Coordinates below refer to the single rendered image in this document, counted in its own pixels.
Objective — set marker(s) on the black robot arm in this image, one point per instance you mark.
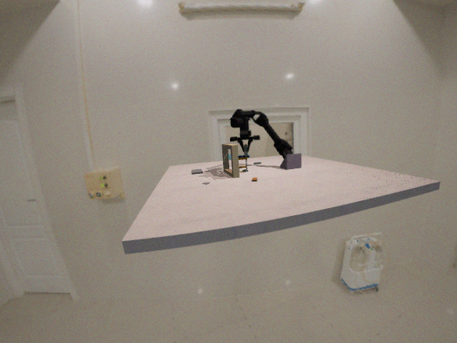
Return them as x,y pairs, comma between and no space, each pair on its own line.
240,119

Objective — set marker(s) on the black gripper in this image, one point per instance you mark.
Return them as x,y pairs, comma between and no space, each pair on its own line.
250,139

